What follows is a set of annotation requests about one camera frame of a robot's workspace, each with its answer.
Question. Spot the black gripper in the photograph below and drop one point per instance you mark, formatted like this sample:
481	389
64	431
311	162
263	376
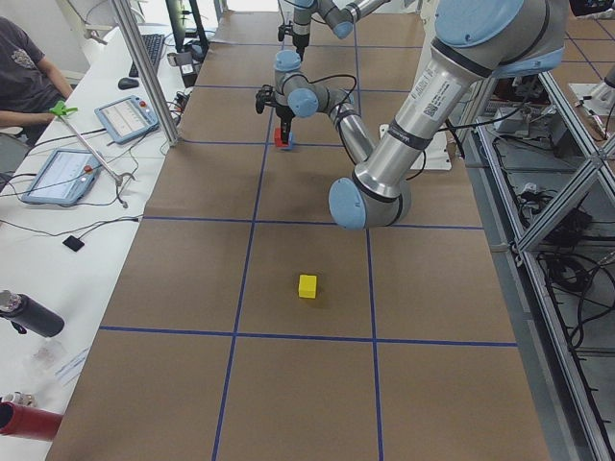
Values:
301	42
284	114

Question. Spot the aluminium frame post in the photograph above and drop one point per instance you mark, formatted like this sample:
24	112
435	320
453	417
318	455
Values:
149	77

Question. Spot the red block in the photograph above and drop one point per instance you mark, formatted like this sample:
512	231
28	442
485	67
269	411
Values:
277	137

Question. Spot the white pedestal column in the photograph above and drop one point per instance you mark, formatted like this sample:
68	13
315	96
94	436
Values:
432	144

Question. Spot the black keyboard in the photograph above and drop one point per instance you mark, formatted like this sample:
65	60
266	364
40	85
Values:
154	44

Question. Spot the near blue teach pendant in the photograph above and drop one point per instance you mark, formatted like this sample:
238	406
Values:
65	177

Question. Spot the blue block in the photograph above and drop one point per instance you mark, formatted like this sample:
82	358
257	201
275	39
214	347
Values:
289	145

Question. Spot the yellow block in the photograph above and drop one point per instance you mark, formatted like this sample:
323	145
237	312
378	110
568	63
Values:
307	286

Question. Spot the blue teach pendant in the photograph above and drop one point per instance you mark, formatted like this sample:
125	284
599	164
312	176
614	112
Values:
65	177
127	119

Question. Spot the black water bottle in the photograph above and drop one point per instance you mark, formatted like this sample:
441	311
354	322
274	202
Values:
26	314

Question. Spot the black computer mouse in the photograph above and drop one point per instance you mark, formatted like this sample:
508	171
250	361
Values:
127	83

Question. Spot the small black square pad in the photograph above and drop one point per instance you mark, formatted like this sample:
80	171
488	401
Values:
73	243

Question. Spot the red cylinder bottle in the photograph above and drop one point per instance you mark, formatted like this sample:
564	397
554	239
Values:
29	422

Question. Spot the far blue teach pendant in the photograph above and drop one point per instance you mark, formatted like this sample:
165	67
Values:
127	119

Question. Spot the green handled reacher stick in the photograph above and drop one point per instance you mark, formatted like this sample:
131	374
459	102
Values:
60	111

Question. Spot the seated person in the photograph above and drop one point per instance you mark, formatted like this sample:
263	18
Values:
30	84

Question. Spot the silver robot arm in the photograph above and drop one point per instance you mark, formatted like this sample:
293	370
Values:
474	40
341	21

